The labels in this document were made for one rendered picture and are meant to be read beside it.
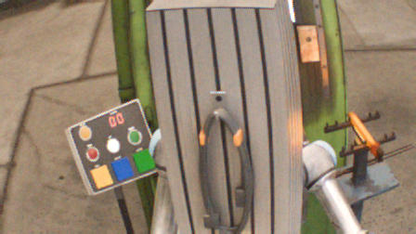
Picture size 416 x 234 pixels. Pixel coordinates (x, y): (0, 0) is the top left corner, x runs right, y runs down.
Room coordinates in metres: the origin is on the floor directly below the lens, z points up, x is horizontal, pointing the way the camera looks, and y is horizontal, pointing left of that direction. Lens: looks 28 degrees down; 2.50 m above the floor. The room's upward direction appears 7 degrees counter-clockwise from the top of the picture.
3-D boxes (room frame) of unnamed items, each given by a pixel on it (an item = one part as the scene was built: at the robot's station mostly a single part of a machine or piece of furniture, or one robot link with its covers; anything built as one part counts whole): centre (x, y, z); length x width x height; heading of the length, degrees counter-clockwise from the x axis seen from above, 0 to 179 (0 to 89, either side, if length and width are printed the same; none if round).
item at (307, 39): (2.81, -0.45, 1.27); 0.09 x 0.02 x 0.17; 94
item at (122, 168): (2.43, 0.34, 1.01); 0.07 x 0.05 x 0.07; 119
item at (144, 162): (2.48, 0.26, 1.01); 0.07 x 0.05 x 0.07; 119
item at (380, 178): (2.50, -0.64, 0.73); 0.40 x 0.30 x 0.02; 100
